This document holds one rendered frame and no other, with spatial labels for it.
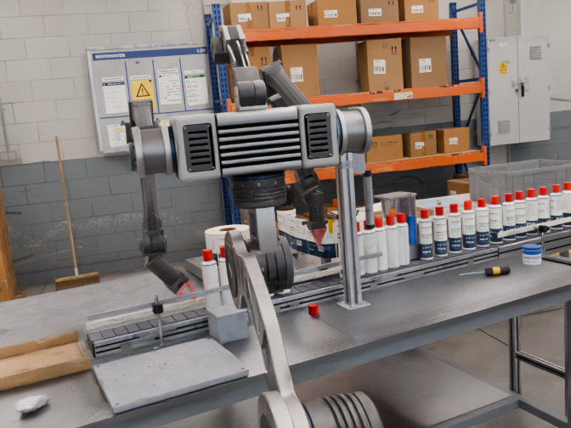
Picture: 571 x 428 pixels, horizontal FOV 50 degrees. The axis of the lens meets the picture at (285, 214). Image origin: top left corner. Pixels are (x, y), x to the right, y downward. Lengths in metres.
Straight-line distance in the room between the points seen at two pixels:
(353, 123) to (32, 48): 5.28
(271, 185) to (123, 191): 5.11
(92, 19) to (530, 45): 4.75
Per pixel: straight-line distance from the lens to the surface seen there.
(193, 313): 2.07
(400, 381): 3.00
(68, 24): 6.57
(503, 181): 4.01
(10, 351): 2.13
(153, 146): 1.44
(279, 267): 1.50
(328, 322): 2.01
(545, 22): 8.27
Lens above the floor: 1.52
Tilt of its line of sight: 10 degrees down
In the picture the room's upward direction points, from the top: 5 degrees counter-clockwise
